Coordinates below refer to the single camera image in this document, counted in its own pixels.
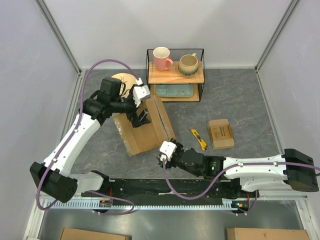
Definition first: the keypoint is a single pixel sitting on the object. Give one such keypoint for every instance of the pink ceramic mug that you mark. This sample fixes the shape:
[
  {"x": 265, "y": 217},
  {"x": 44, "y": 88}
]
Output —
[{"x": 162, "y": 60}]

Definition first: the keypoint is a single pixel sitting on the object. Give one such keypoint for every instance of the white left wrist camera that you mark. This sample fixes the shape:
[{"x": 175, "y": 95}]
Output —
[{"x": 140, "y": 94}]

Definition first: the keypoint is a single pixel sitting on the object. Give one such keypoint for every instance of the cardboard box bottom right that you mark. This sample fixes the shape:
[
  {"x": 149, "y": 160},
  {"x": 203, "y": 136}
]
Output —
[{"x": 238, "y": 233}]

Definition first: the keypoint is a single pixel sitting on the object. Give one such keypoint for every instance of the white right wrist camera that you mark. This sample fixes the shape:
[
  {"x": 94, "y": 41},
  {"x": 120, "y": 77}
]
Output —
[{"x": 166, "y": 151}]

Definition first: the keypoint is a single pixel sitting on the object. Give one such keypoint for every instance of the cardboard box bottom left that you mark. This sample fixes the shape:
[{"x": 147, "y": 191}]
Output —
[{"x": 80, "y": 234}]

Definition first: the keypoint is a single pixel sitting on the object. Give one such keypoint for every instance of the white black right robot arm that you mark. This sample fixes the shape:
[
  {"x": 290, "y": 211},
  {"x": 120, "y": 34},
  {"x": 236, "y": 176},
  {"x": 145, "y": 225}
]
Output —
[{"x": 292, "y": 168}]

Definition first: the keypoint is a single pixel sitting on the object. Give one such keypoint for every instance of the black wire wooden shelf rack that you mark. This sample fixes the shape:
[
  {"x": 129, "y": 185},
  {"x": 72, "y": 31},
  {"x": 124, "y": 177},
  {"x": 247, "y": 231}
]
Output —
[{"x": 172, "y": 75}]

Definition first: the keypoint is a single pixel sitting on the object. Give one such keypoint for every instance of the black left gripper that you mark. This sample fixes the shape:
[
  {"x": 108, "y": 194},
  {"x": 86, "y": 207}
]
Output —
[{"x": 137, "y": 121}]

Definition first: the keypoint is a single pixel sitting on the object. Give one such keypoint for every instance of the yellow utility knife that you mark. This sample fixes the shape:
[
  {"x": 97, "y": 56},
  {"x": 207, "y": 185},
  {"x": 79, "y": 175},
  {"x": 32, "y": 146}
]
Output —
[{"x": 200, "y": 140}]

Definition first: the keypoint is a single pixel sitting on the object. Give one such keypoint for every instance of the beige plate with bird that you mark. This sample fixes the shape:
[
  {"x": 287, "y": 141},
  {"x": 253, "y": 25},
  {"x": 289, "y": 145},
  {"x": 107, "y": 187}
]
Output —
[{"x": 128, "y": 80}]

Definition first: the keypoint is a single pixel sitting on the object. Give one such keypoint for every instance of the beige stoneware mug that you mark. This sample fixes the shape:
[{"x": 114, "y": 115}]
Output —
[{"x": 188, "y": 65}]

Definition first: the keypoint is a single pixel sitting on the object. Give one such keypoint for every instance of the brown cardboard express box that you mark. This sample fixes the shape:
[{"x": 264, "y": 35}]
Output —
[{"x": 148, "y": 136}]

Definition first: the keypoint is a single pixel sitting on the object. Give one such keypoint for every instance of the teal rectangular ceramic tray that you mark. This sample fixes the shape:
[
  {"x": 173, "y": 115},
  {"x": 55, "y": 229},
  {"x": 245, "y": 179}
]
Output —
[{"x": 174, "y": 90}]

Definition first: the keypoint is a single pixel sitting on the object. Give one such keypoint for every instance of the kraft scouring pads package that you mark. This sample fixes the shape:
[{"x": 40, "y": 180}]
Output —
[{"x": 221, "y": 134}]

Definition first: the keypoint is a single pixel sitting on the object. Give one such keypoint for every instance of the grey slotted cable duct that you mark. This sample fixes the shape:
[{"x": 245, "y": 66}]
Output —
[{"x": 99, "y": 204}]

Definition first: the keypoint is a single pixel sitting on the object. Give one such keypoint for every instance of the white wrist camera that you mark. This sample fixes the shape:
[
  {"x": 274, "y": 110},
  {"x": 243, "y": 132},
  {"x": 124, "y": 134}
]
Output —
[
  {"x": 166, "y": 151},
  {"x": 140, "y": 94}
]

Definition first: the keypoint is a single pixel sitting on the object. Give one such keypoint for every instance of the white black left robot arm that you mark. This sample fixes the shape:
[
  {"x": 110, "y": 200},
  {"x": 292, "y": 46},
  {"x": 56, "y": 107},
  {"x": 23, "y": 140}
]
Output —
[{"x": 53, "y": 176}]

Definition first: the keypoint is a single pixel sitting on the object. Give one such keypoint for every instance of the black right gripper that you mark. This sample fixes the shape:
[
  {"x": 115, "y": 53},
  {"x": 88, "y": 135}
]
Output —
[{"x": 166, "y": 164}]

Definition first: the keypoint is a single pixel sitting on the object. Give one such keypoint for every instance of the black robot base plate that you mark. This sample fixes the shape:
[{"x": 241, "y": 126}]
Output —
[{"x": 146, "y": 191}]

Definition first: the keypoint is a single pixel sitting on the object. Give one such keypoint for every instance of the aluminium frame rail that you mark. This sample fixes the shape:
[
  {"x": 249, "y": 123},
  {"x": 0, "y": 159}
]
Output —
[{"x": 42, "y": 5}]

